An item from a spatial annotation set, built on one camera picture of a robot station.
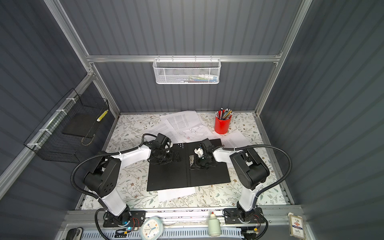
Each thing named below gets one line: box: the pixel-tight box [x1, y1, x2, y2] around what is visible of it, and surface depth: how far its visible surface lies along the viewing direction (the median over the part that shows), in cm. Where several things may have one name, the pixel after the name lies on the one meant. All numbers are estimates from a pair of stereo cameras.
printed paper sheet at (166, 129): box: [144, 119, 185, 144], surface depth 114 cm
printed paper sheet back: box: [160, 110, 203, 131], surface depth 118 cm
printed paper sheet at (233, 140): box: [212, 129, 253, 149], surface depth 107 cm
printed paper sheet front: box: [157, 187, 196, 202], surface depth 83 cm
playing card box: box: [287, 212, 304, 239], surface depth 72 cm
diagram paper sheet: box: [177, 124, 215, 143], surface depth 111 cm
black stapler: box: [66, 227, 84, 240], surface depth 68 cm
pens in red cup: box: [215, 107, 234, 120], surface depth 104 cm
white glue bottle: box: [208, 211, 222, 237], surface depth 67 cm
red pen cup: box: [214, 115, 232, 135], surface depth 108 cm
